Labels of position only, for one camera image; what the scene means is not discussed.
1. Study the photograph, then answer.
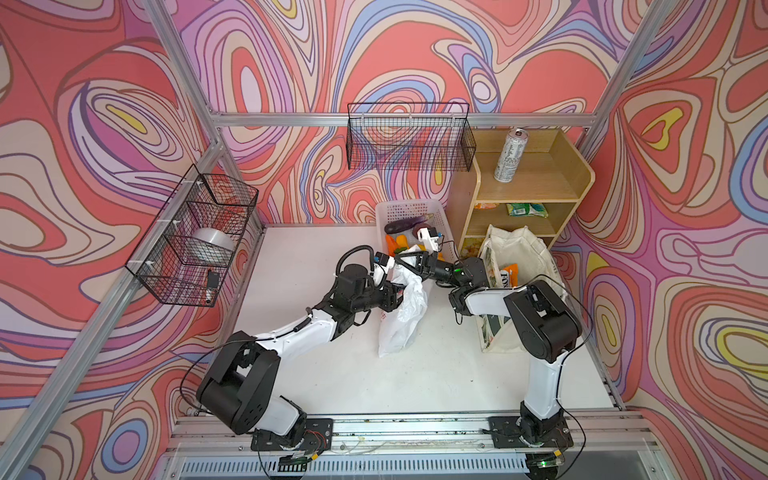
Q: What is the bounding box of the white plastic perforated basket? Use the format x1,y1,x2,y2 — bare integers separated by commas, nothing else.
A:
375,199,458,262

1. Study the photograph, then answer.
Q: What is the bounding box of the white plastic grocery bag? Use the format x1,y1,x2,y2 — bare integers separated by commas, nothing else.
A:
378,264,434,358

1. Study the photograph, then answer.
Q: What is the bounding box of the cream canvas tote bag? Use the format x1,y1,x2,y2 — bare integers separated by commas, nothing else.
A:
473,224,568,355

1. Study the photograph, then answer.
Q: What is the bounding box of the black wire basket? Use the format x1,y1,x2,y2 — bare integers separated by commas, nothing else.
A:
346,100,476,172
125,165,259,307

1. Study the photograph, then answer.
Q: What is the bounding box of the silver tape roll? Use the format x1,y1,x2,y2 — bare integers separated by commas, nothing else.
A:
192,227,235,251

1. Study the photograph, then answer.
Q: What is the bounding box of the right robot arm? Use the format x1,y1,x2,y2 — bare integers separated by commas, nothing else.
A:
395,250,583,447

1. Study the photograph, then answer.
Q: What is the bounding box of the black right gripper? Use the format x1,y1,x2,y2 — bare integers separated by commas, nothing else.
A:
393,251,463,288

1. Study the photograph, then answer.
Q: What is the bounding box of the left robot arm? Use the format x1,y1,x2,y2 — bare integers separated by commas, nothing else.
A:
195,245,405,449

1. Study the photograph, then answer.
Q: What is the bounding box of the black wire basket left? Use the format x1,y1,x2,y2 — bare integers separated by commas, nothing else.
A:
125,165,259,307

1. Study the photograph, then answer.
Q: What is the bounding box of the black wire basket back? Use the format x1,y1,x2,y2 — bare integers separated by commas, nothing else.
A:
346,100,476,172

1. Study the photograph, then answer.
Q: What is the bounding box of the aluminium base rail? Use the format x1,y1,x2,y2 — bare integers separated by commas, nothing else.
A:
152,410,675,479

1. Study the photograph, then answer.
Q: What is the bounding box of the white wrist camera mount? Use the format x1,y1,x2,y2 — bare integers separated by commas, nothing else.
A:
417,227,442,253
372,252,395,287

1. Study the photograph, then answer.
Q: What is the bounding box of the yellow corn chips bag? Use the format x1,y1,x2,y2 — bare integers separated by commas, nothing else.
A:
459,236,484,258

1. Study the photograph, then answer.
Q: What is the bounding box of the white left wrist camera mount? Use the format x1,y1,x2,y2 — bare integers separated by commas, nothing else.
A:
372,252,395,287

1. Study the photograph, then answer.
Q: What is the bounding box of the orange toy carrot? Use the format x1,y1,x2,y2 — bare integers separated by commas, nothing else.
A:
385,235,398,256

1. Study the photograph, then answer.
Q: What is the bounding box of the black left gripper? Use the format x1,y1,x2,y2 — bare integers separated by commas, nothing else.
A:
348,280,412,317

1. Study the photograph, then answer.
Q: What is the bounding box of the wooden shelf unit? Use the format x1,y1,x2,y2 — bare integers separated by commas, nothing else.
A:
445,128,595,252

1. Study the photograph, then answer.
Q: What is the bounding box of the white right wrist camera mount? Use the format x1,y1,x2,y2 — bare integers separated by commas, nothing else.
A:
417,227,442,253

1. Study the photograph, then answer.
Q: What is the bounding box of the purple toy eggplant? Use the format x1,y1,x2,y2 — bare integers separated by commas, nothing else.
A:
384,214,433,235

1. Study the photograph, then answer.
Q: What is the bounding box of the silver drink can back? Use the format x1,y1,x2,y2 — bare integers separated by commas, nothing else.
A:
494,128,529,183

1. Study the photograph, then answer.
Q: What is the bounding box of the green snack bag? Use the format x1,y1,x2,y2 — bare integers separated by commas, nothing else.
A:
506,203,549,218

